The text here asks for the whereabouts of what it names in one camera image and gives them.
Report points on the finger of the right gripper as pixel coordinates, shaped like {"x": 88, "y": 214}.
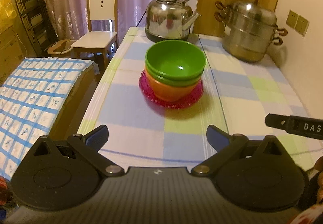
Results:
{"x": 277, "y": 121}

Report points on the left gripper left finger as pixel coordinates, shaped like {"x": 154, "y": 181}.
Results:
{"x": 88, "y": 146}

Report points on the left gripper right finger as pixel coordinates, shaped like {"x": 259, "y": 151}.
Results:
{"x": 228, "y": 147}

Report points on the purple glass plate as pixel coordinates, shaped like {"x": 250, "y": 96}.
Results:
{"x": 182, "y": 103}

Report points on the orange plastic bowl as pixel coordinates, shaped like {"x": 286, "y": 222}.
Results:
{"x": 167, "y": 92}

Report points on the green bowl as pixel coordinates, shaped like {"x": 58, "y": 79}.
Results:
{"x": 170, "y": 82}
{"x": 175, "y": 60}

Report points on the person's right hand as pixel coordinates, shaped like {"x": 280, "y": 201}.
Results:
{"x": 319, "y": 167}

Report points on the checkered tablecloth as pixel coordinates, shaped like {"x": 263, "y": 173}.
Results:
{"x": 237, "y": 96}

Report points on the blue white checkered bedding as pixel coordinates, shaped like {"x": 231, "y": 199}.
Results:
{"x": 33, "y": 98}

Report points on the stainless steel steamer pot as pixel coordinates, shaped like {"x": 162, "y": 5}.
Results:
{"x": 249, "y": 29}

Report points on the foot bath basin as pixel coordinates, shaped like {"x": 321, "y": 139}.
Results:
{"x": 62, "y": 49}

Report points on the cardboard box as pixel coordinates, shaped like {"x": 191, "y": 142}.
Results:
{"x": 11, "y": 53}

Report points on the stainless steel kettle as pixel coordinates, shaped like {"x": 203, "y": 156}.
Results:
{"x": 169, "y": 20}

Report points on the white wooden chair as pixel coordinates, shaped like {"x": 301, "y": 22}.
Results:
{"x": 102, "y": 37}

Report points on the yellow plastic bag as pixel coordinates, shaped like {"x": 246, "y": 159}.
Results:
{"x": 7, "y": 14}

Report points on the dark folding rack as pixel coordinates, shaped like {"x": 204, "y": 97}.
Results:
{"x": 37, "y": 24}

